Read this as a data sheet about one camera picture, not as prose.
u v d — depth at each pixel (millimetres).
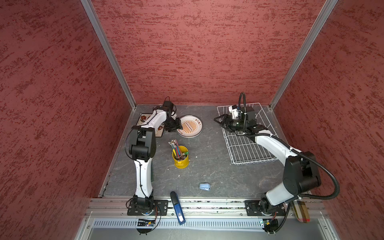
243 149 945
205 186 793
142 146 568
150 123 611
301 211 710
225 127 744
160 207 740
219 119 794
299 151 479
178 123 897
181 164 815
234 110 802
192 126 1063
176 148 799
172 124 883
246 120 671
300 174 452
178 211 701
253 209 739
